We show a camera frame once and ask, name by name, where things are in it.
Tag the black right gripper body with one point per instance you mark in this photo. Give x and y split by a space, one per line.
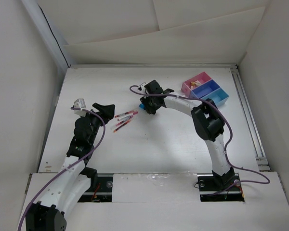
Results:
150 104

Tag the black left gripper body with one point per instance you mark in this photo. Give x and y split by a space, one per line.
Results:
94 121

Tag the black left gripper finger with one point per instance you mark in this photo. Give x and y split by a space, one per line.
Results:
104 108
107 116

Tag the orange gel pen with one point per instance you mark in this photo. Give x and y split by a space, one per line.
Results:
124 124

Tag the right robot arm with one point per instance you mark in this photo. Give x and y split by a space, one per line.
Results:
209 125

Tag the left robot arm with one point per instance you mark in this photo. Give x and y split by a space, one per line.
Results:
49 208

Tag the pink gel pen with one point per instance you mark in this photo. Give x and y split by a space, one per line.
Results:
121 123

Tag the white marker pink cap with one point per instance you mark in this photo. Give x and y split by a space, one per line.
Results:
126 117

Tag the red gel pen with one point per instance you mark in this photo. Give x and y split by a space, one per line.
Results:
125 113

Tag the pink storage bin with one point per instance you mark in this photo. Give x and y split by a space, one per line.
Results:
202 77

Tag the dark blue storage bin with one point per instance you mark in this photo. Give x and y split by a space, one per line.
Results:
204 89

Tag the light blue storage bin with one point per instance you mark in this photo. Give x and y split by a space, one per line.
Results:
219 97

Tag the white foam board front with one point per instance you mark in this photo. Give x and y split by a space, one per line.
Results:
153 202

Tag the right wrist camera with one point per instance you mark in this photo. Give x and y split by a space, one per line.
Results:
142 86

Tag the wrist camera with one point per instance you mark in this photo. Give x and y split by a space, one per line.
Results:
142 86
79 104

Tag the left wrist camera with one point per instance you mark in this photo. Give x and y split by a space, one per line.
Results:
79 104

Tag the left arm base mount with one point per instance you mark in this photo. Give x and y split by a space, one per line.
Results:
102 193

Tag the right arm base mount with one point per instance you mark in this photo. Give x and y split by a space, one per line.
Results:
206 185

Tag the aluminium rail right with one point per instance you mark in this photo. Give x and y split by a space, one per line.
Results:
260 156

